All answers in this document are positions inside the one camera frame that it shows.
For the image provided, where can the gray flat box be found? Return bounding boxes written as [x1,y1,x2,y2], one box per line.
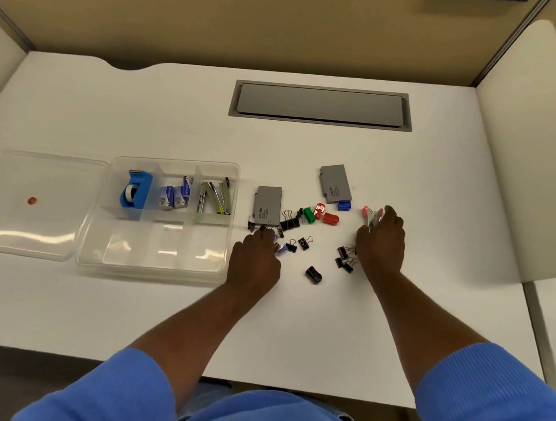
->
[251,184,285,229]
[317,162,356,206]

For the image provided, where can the clear plastic organizer box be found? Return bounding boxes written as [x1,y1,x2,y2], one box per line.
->
[74,148,242,288]

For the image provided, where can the small pink stapler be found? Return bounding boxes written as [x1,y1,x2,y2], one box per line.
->
[360,205,386,234]

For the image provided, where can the silver metal stapler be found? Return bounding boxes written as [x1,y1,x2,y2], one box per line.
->
[216,177,236,215]
[206,181,228,215]
[196,181,211,215]

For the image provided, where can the gray partition frame post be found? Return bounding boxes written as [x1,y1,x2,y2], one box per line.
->
[0,0,40,52]
[470,0,551,95]

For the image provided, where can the gray cable tray cover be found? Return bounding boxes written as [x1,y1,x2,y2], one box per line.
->
[228,77,416,134]

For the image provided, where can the person's right hand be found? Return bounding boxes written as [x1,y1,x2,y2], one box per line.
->
[352,202,409,282]

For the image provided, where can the scattered black binder clips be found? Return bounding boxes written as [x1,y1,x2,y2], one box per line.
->
[243,205,361,275]

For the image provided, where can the person's left forearm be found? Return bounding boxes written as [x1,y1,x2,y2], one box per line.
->
[124,273,277,420]

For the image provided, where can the clear plastic lid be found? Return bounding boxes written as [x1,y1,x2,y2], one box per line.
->
[0,149,110,266]

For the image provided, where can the person's right forearm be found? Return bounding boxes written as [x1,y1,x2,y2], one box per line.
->
[354,268,496,400]

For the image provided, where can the person's left hand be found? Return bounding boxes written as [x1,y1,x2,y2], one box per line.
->
[224,225,285,301]

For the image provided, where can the blue jeans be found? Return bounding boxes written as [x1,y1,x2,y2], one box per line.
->
[173,379,379,421]

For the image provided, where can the blue tape dispenser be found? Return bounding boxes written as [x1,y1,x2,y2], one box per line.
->
[118,168,154,212]

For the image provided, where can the blue sweater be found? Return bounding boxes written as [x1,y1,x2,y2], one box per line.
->
[10,297,556,421]

